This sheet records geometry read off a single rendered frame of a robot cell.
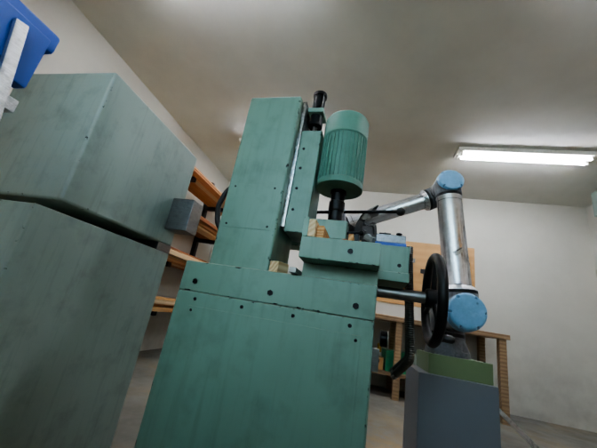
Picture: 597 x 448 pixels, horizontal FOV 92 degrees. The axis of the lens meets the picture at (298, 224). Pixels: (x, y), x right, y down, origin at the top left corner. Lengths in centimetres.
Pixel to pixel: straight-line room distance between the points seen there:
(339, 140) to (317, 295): 59
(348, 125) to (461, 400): 117
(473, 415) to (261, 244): 107
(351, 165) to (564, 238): 440
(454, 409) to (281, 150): 123
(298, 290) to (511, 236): 433
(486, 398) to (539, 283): 352
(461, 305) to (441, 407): 42
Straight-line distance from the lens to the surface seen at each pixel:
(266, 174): 109
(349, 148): 111
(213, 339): 89
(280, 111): 123
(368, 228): 127
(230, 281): 88
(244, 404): 86
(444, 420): 150
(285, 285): 82
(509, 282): 477
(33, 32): 82
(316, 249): 77
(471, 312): 139
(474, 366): 154
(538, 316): 485
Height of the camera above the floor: 70
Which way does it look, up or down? 17 degrees up
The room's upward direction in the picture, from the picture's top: 10 degrees clockwise
